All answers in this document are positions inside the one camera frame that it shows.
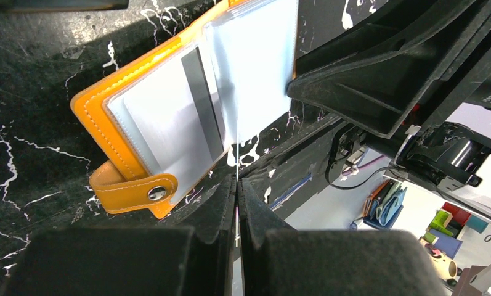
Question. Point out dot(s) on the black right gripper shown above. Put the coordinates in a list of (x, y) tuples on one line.
[(411, 63)]

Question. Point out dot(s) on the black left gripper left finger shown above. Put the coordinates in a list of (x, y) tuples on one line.
[(194, 258)]

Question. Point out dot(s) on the colourful items beyond table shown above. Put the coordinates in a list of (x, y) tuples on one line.
[(420, 208)]

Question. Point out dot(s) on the orange leather card holder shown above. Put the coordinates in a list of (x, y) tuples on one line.
[(248, 52)]

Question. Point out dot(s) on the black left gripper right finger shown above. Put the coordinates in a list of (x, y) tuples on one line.
[(278, 259)]

